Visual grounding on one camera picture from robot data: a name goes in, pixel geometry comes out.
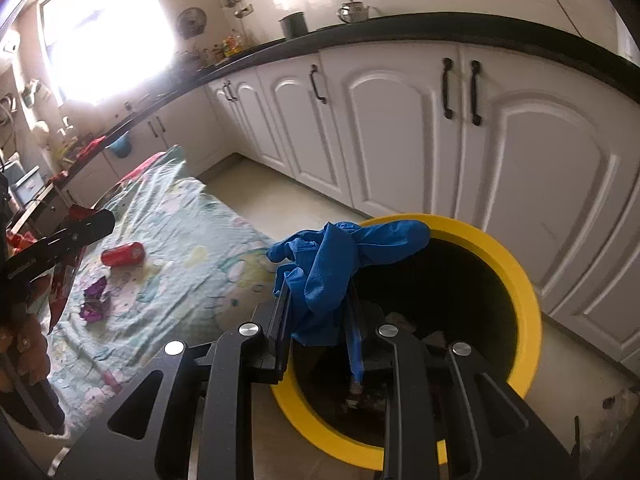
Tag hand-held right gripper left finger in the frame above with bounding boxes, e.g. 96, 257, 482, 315
57, 280, 296, 480

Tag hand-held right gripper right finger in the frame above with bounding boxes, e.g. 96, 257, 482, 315
344, 285, 581, 480

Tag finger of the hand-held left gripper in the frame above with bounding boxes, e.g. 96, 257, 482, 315
30, 209, 116, 266

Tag blue rubber glove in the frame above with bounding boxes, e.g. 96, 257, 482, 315
266, 220, 432, 347

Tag yellow rimmed black bin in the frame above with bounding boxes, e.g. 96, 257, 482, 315
270, 214, 544, 472

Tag person's left hand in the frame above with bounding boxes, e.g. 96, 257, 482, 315
0, 280, 52, 395

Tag red drink can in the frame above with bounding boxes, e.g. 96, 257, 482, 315
100, 242, 146, 266

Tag clear storage box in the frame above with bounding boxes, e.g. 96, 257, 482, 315
9, 166, 42, 202

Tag purple foil wrapper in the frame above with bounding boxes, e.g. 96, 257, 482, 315
77, 275, 114, 324

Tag red cloth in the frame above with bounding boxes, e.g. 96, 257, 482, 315
74, 135, 109, 159

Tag blue hanging basin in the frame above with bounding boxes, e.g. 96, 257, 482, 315
107, 132, 134, 158

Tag kitchen window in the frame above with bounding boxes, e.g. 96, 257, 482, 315
39, 0, 177, 107

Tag white kitchen cabinets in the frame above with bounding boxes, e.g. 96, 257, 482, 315
59, 42, 640, 377

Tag steel pot on counter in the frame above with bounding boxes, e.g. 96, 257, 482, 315
278, 11, 307, 40

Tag steel teapot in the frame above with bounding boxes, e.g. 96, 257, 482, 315
337, 0, 372, 25

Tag small wall fan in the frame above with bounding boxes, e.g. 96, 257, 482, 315
176, 7, 205, 40

